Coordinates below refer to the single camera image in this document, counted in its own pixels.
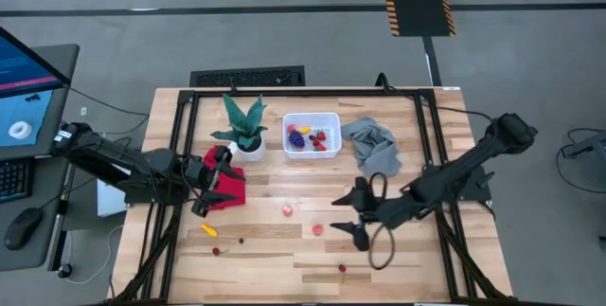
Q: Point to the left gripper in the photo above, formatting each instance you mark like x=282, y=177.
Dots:
x=199, y=178

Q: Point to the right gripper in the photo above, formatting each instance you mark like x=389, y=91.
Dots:
x=379, y=213

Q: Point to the yellow toy chili pepper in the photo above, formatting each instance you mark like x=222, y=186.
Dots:
x=208, y=230
x=304, y=130

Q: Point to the red toy strawberry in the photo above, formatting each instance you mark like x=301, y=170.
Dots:
x=321, y=135
x=321, y=147

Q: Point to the purple toy grapes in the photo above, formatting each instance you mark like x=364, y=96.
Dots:
x=297, y=139

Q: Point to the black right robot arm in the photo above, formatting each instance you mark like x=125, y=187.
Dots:
x=464, y=168

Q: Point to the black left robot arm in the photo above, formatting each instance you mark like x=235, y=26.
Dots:
x=109, y=159

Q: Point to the red cloth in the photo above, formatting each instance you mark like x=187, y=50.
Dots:
x=232, y=190

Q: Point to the green plant in white pot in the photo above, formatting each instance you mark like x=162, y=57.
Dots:
x=244, y=123

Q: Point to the grey crumpled cloth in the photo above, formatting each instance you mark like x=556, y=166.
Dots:
x=374, y=145

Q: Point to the white perforated plastic basket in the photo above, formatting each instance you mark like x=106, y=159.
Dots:
x=331, y=121

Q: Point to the black keyboard on floor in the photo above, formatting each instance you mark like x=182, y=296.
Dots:
x=246, y=77

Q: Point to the white box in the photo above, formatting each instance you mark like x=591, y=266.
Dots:
x=109, y=204

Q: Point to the grey computer cart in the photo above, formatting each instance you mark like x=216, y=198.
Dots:
x=47, y=173

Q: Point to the black computer mouse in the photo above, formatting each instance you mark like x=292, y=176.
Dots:
x=21, y=228

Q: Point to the computer monitor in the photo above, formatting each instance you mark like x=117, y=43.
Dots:
x=23, y=107

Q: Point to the black floor stand leg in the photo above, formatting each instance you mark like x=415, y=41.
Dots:
x=587, y=145

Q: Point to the black aluminium table frame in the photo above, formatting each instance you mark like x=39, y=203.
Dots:
x=213, y=93

